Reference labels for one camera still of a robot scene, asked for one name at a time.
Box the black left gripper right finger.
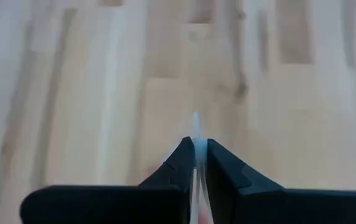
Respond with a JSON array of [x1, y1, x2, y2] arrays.
[[207, 138, 356, 224]]

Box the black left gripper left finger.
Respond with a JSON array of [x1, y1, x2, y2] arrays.
[[19, 136, 196, 224]]

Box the clear plastic bag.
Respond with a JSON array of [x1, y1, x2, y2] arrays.
[[191, 111, 215, 224]]

